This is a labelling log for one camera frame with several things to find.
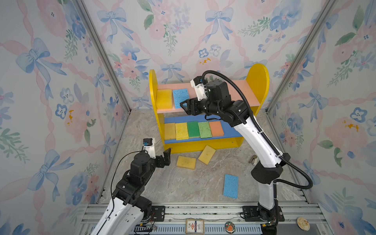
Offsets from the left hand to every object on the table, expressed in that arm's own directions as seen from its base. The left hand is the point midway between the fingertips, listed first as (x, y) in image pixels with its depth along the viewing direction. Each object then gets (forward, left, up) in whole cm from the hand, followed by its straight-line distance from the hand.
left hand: (162, 147), depth 72 cm
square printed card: (-30, -16, -21) cm, 40 cm away
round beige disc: (-29, -69, -23) cm, 79 cm away
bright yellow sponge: (+16, -9, -8) cm, 20 cm away
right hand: (+13, -12, +19) cm, 26 cm away
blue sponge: (-11, -37, -22) cm, 44 cm away
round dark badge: (-30, -33, -23) cm, 50 cm away
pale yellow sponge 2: (+3, -12, -22) cm, 25 cm away
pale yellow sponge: (+16, -1, -8) cm, 18 cm away
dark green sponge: (+17, -16, -8) cm, 24 cm away
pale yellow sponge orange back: (+7, -25, -21) cm, 33 cm away
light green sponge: (+17, -23, -7) cm, 29 cm away
